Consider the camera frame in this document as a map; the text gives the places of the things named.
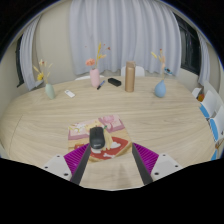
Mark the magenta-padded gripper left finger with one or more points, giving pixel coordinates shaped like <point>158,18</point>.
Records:
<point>76,160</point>

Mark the dark marker pen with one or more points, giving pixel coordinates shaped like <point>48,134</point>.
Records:
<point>101,84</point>

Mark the black computer mouse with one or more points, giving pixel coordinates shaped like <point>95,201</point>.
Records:
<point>97,138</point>

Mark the wide white curtain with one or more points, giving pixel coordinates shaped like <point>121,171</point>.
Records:
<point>126,33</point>

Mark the bronze metal drink bottle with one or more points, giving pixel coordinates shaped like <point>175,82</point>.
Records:
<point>130,78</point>

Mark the green vase with yellow flowers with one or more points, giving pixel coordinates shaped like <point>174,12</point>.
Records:
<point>50,91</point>

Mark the blue vase with flowers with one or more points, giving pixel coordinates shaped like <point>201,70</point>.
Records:
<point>160,90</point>

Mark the cartoon dog print mouse pad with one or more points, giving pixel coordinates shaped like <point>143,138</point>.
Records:
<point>115,131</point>

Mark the small black box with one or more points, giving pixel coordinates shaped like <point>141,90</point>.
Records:
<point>114,82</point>

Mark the small white flat block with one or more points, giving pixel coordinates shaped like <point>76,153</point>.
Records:
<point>69,93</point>

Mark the narrow white curtain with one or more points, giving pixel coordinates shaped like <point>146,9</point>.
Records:
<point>204,63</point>
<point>28,56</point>

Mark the white and blue chairs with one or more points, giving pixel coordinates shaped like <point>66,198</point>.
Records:
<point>210,106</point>

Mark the white chair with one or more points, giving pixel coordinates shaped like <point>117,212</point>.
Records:
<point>140,71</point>

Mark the dark window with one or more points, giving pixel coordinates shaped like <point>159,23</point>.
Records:
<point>190,50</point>
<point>19,66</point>

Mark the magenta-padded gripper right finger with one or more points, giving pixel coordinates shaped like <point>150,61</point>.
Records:
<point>147,160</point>

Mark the pink vase with flowers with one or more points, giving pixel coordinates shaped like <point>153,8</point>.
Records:
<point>94,78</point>

